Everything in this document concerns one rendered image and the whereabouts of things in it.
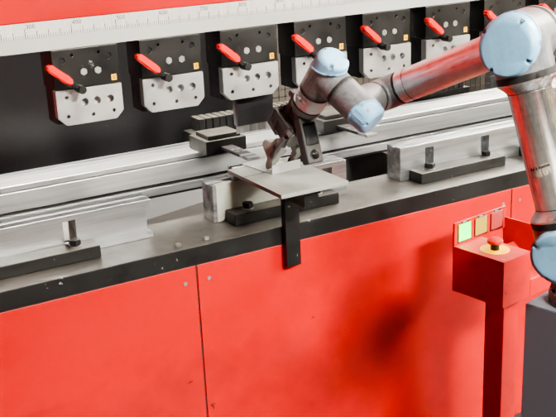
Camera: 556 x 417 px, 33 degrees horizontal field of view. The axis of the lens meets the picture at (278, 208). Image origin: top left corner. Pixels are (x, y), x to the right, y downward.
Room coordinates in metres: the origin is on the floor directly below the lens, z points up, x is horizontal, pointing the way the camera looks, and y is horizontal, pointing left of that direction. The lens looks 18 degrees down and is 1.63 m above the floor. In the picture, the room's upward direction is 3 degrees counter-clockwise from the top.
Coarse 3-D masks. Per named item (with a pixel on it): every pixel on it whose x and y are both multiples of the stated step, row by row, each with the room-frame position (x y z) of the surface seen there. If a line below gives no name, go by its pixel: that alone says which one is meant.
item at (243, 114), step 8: (256, 96) 2.29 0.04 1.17; (264, 96) 2.30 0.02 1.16; (240, 104) 2.27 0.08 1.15; (248, 104) 2.28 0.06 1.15; (256, 104) 2.29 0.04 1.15; (264, 104) 2.30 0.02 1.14; (272, 104) 2.31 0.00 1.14; (240, 112) 2.27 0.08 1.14; (248, 112) 2.28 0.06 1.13; (256, 112) 2.29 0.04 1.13; (264, 112) 2.30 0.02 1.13; (272, 112) 2.31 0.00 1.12; (240, 120) 2.27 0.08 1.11; (248, 120) 2.28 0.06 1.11; (256, 120) 2.29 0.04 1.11; (264, 120) 2.30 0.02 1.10; (240, 128) 2.28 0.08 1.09; (248, 128) 2.29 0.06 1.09; (256, 128) 2.30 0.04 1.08; (264, 128) 2.31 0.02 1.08
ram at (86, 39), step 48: (0, 0) 1.97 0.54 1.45; (48, 0) 2.02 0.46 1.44; (96, 0) 2.07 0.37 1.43; (144, 0) 2.13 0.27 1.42; (192, 0) 2.18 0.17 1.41; (240, 0) 2.24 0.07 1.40; (384, 0) 2.44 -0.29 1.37; (432, 0) 2.52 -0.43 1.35; (0, 48) 1.97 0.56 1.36; (48, 48) 2.02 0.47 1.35
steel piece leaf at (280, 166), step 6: (264, 162) 2.28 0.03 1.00; (282, 162) 2.27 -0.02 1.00; (288, 162) 2.20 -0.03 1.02; (294, 162) 2.21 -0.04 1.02; (258, 168) 2.23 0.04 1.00; (264, 168) 2.23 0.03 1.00; (276, 168) 2.18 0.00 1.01; (282, 168) 2.19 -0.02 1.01; (288, 168) 2.20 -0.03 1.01; (294, 168) 2.21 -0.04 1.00
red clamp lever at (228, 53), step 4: (220, 44) 2.18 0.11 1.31; (220, 48) 2.17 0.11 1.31; (224, 48) 2.17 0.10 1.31; (228, 48) 2.18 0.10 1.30; (224, 52) 2.18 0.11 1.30; (228, 52) 2.18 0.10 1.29; (232, 52) 2.18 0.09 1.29; (228, 56) 2.18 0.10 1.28; (232, 56) 2.18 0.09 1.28; (236, 56) 2.19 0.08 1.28; (232, 60) 2.19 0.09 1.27; (236, 60) 2.19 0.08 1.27; (240, 60) 2.20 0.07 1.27; (240, 64) 2.20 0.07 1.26; (244, 64) 2.20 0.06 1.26; (248, 64) 2.20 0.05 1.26; (240, 68) 2.22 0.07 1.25; (244, 68) 2.20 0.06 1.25; (248, 68) 2.20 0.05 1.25
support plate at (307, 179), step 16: (240, 176) 2.18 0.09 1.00; (256, 176) 2.16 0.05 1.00; (272, 176) 2.16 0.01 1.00; (288, 176) 2.15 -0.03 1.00; (304, 176) 2.15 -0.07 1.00; (320, 176) 2.14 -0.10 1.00; (336, 176) 2.13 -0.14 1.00; (272, 192) 2.04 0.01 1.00; (288, 192) 2.03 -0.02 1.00; (304, 192) 2.04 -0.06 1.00
